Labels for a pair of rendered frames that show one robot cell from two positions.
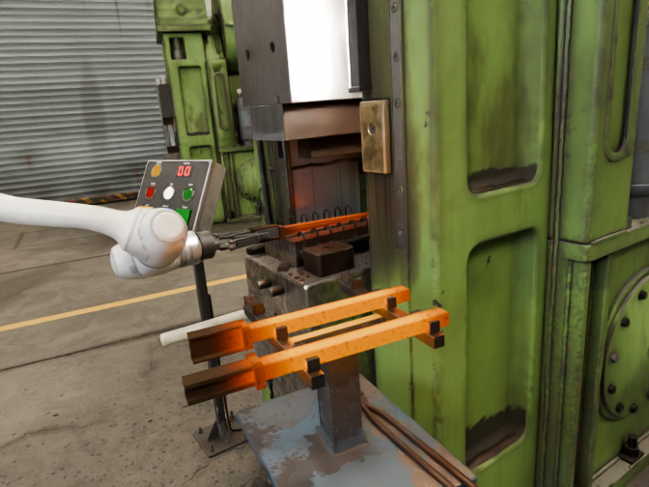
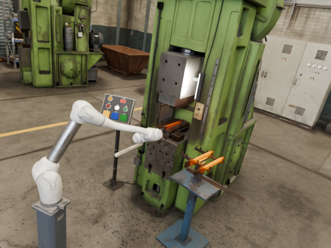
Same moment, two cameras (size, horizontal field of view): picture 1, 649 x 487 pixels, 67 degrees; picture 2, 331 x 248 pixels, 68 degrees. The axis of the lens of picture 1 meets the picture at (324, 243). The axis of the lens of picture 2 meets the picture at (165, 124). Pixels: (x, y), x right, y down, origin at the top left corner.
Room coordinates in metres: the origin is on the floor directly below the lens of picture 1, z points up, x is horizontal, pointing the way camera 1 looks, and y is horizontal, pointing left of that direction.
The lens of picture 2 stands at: (-0.77, 1.15, 2.04)
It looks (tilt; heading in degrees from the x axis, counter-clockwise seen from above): 23 degrees down; 334
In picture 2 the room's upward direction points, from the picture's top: 9 degrees clockwise
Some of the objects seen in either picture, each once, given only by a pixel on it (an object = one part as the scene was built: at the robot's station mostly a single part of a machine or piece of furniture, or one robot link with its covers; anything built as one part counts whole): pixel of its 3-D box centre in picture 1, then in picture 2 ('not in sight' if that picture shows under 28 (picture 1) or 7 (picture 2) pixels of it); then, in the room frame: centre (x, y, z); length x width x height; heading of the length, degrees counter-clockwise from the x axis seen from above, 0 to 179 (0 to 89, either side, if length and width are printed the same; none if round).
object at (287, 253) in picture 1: (336, 233); (172, 126); (1.51, -0.04, 0.96); 0.42 x 0.20 x 0.09; 122
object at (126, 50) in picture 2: not in sight; (124, 61); (8.54, -1.20, 0.43); 1.89 x 1.20 x 0.85; 25
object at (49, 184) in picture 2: not in sight; (50, 185); (0.93, 1.21, 0.77); 0.18 x 0.16 x 0.22; 16
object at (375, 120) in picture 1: (375, 137); (198, 110); (1.20, -0.14, 1.27); 0.09 x 0.02 x 0.17; 32
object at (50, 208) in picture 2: not in sight; (53, 201); (0.91, 1.20, 0.63); 0.22 x 0.18 x 0.06; 45
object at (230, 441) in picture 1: (222, 426); (113, 181); (1.83, 0.50, 0.05); 0.22 x 0.22 x 0.09; 32
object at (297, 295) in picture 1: (353, 313); (173, 148); (1.47, -0.08, 0.69); 0.56 x 0.38 x 0.45; 122
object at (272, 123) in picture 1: (328, 117); (178, 96); (1.51, -0.04, 1.32); 0.42 x 0.20 x 0.10; 122
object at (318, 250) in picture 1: (328, 258); (178, 137); (1.28, -0.01, 0.95); 0.12 x 0.08 x 0.06; 122
